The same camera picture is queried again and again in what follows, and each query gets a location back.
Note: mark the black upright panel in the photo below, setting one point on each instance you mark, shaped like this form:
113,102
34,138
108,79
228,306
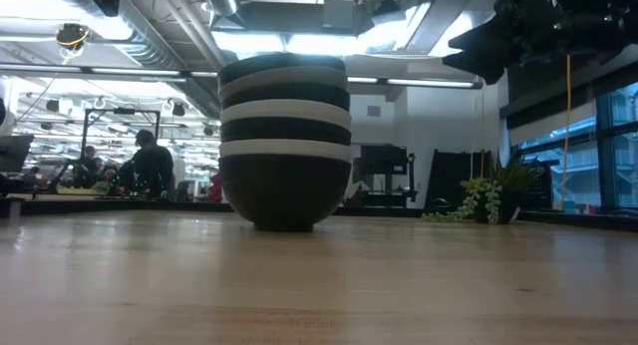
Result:
448,175

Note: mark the grey wall vent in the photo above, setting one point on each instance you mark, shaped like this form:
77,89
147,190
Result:
374,110

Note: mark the black rack frame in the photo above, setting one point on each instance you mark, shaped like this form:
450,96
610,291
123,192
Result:
119,110

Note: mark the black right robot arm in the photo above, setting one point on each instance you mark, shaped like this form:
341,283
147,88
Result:
613,16

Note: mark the black bowl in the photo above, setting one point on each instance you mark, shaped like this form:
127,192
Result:
284,190

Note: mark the white bowl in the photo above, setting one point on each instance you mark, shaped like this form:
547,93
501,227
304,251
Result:
286,110
286,149

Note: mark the beige grey bowl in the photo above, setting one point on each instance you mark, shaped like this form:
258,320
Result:
284,77

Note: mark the black workstation cart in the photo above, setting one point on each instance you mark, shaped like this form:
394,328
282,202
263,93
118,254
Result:
381,160

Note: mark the person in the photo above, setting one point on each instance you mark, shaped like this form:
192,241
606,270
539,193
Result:
152,165
89,163

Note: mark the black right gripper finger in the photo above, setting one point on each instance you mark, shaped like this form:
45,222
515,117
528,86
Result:
481,41
483,65

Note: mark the grey ceiling box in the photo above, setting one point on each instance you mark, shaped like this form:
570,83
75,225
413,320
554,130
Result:
339,13

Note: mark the dark tilted monitor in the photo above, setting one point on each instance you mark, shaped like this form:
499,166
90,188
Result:
15,153

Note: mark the small green potted plant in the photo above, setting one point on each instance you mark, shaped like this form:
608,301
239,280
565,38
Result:
493,200

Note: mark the dome ceiling camera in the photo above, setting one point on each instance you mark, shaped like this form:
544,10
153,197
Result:
72,35

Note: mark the long ceiling light bar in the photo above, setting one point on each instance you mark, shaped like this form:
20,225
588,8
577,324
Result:
428,83
124,71

